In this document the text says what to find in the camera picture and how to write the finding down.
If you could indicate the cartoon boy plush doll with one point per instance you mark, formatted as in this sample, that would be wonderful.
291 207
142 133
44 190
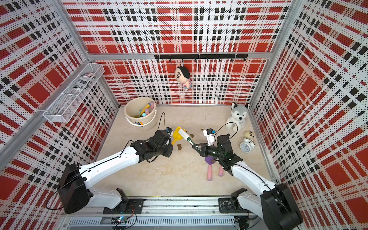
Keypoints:
182 75

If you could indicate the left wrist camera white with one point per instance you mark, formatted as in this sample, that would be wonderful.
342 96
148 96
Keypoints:
169 131

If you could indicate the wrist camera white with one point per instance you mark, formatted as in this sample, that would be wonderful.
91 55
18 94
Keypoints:
210 136
169 131

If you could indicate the black hook rail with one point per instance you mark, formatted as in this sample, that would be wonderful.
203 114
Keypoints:
200 56

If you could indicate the purple trowel pink handle back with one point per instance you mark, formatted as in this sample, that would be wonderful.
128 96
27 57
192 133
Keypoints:
152 104

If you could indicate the purple pointed trowel rightmost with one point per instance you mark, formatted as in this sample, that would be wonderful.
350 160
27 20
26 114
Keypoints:
221 171

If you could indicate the green white scrub brush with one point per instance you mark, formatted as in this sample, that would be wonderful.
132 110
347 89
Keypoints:
185 136

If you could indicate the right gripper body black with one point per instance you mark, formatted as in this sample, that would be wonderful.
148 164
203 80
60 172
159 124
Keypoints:
213 152

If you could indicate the clear wall shelf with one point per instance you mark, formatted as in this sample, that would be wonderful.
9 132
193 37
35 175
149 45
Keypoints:
66 104

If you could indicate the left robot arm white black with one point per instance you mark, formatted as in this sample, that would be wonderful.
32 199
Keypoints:
76 186

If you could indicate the green pointed trowel yellow handle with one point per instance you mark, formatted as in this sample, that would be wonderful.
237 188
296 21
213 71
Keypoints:
143 110

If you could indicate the purple pointed trowel pink handle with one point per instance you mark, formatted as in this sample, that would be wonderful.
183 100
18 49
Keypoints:
210 161

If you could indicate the cream plastic bucket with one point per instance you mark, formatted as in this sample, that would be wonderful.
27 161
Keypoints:
132 110

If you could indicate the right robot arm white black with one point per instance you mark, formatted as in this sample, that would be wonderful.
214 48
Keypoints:
264 192

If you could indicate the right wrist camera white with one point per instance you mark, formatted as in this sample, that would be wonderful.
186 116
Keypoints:
210 136

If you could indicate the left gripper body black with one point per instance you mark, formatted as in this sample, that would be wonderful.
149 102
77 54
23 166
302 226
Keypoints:
166 150

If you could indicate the skull alarm clock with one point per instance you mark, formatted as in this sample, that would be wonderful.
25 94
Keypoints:
248 143

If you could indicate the husky plush toy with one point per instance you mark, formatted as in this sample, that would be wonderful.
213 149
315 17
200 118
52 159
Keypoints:
237 120

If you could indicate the can on shelf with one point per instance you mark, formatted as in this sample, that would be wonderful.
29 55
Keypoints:
84 82

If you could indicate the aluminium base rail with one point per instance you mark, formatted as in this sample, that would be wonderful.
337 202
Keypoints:
238 211

